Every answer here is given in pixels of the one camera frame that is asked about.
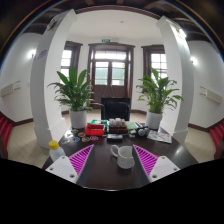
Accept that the red plastic basket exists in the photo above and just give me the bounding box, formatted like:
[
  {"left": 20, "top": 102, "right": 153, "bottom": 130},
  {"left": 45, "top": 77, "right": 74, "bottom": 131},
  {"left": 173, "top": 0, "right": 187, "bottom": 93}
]
[{"left": 85, "top": 124, "right": 105, "bottom": 136}]

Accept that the black office chair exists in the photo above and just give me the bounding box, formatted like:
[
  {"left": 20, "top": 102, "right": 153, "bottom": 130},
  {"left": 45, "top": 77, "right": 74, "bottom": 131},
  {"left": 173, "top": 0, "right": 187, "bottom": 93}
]
[{"left": 101, "top": 97, "right": 130, "bottom": 121}]

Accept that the green exit sign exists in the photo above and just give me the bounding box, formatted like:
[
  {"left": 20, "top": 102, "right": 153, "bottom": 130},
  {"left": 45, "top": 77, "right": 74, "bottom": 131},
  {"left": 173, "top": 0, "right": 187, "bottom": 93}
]
[{"left": 102, "top": 39, "right": 111, "bottom": 43}]

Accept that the box of wrapped snacks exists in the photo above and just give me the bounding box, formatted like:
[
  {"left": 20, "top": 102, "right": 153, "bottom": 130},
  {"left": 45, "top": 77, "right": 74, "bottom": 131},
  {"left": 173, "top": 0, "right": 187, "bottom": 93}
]
[{"left": 109, "top": 118, "right": 128, "bottom": 134}]

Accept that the right potted green plant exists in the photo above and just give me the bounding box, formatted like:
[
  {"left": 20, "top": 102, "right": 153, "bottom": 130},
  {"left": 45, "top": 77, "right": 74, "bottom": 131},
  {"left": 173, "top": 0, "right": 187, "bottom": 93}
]
[{"left": 137, "top": 68, "right": 183, "bottom": 130}]

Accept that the potted green plant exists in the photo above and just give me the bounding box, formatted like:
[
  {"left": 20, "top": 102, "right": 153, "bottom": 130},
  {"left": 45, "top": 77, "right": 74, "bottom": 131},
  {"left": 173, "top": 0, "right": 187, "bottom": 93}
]
[
  {"left": 137, "top": 68, "right": 183, "bottom": 130},
  {"left": 50, "top": 66, "right": 96, "bottom": 129}
]

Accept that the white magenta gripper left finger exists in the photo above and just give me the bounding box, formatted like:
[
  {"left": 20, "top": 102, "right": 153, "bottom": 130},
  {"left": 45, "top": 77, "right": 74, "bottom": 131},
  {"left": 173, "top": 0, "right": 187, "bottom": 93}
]
[{"left": 47, "top": 145, "right": 94, "bottom": 183}]

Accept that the left brown framed window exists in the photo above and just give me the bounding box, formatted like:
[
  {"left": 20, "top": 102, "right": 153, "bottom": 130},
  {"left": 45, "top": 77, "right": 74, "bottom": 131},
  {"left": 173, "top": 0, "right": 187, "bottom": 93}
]
[{"left": 60, "top": 41, "right": 82, "bottom": 77}]

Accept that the white speckled ceramic mug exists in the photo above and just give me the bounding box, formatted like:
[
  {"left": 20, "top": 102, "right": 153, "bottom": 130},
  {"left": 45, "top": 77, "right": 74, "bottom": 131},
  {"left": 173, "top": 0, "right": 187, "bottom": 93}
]
[{"left": 111, "top": 145, "right": 135, "bottom": 169}]

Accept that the brown framed window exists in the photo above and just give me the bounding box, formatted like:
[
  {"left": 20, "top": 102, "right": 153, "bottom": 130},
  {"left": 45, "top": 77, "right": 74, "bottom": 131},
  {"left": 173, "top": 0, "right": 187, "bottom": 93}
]
[
  {"left": 60, "top": 41, "right": 82, "bottom": 77},
  {"left": 141, "top": 44, "right": 169, "bottom": 94}
]

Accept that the clear bottle yellow cap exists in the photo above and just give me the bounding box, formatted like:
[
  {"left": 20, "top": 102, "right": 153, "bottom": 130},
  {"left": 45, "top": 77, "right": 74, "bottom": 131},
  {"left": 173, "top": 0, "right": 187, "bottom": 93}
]
[{"left": 49, "top": 140, "right": 65, "bottom": 162}]

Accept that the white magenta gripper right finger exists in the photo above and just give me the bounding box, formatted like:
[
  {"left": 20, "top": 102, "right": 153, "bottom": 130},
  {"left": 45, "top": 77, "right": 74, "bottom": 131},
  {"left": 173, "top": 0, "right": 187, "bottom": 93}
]
[{"left": 134, "top": 145, "right": 179, "bottom": 183}]

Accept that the brown wooden double door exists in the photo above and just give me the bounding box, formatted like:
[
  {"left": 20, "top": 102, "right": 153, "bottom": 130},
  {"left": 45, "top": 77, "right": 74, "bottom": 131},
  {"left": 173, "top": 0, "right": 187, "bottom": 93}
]
[{"left": 88, "top": 43, "right": 134, "bottom": 103}]

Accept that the green box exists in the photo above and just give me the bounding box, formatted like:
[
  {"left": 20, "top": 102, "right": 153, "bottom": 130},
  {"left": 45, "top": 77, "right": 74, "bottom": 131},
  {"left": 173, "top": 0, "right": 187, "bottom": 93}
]
[{"left": 126, "top": 121, "right": 138, "bottom": 130}]

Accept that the left potted green plant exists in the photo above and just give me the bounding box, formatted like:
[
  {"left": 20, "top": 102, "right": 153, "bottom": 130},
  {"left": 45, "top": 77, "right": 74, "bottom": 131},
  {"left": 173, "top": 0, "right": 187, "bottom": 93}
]
[{"left": 50, "top": 66, "right": 96, "bottom": 129}]

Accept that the white printed booklet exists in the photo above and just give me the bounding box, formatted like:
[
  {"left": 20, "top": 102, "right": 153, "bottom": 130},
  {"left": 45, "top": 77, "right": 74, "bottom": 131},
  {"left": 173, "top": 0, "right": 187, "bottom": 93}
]
[{"left": 147, "top": 130, "right": 172, "bottom": 144}]

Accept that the black flat device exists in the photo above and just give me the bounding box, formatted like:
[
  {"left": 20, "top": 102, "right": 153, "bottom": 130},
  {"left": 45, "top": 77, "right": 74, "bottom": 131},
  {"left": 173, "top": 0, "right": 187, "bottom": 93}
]
[{"left": 107, "top": 134, "right": 123, "bottom": 141}]

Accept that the right brown framed window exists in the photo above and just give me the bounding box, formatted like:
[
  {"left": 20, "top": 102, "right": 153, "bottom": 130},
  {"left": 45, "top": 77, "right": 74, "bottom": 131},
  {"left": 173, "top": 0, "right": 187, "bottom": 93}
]
[{"left": 141, "top": 44, "right": 169, "bottom": 94}]

